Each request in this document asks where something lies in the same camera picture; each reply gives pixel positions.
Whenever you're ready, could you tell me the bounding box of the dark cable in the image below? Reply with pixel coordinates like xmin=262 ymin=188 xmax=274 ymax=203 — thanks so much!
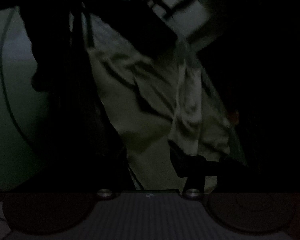
xmin=0 ymin=5 xmax=34 ymax=155

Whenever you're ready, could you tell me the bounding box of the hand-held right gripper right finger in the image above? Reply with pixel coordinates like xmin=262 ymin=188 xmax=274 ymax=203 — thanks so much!
xmin=168 ymin=140 xmax=266 ymax=193

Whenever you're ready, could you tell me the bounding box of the beige garment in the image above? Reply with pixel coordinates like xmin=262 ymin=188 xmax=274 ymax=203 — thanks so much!
xmin=87 ymin=39 xmax=240 ymax=191

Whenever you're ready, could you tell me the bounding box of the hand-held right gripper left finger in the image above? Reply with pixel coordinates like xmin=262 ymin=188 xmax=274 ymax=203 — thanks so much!
xmin=65 ymin=147 xmax=138 ymax=193

